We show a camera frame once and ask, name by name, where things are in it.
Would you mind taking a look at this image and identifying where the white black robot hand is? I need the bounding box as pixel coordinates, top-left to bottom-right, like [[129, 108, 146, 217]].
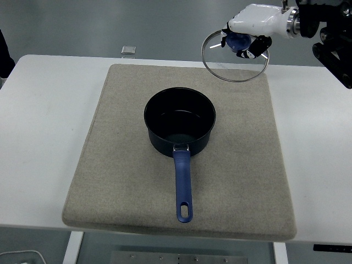
[[221, 3, 293, 61]]

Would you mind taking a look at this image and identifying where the black panel under table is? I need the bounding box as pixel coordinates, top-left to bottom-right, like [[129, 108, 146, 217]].
[[313, 244, 352, 252]]

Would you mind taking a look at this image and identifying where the grey-brown fabric mat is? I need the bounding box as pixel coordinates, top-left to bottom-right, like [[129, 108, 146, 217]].
[[60, 63, 298, 243]]

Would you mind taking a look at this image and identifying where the white rounded floor object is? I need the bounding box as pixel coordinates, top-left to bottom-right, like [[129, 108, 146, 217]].
[[0, 249, 46, 264]]

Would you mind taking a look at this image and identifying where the glass lid with blue knob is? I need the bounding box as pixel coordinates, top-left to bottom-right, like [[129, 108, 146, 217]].
[[201, 29, 271, 83]]

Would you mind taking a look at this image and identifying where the grey metal plate with screws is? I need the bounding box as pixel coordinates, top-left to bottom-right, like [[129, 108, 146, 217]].
[[111, 250, 248, 264]]

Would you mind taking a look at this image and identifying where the dark pot with blue handle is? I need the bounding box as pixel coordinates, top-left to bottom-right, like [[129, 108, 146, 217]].
[[143, 87, 217, 224]]

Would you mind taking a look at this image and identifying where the white table leg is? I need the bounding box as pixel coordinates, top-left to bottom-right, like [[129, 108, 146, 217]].
[[62, 231, 85, 264], [272, 241, 289, 264]]

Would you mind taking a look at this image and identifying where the person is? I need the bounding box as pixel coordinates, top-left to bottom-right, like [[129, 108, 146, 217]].
[[0, 29, 16, 80]]

